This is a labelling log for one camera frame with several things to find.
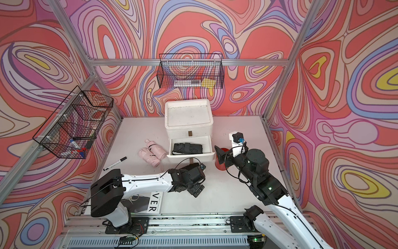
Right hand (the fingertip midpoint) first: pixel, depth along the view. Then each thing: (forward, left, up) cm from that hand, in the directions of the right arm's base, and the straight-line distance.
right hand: (224, 147), depth 67 cm
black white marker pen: (+12, +61, -28) cm, 68 cm away
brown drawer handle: (+17, +16, -10) cm, 26 cm away
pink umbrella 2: (+14, +45, -26) cm, 54 cm away
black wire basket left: (+13, +74, 0) cm, 75 cm away
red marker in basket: (-1, +61, +3) cm, 61 cm away
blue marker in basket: (+7, +71, -2) cm, 72 cm away
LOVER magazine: (-15, +36, -26) cm, 47 cm away
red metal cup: (+6, -3, -30) cm, 30 cm away
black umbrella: (+12, +18, -17) cm, 28 cm away
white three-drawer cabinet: (+23, +16, -6) cm, 29 cm away
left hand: (-6, +13, -26) cm, 30 cm away
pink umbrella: (+18, +39, -26) cm, 51 cm away
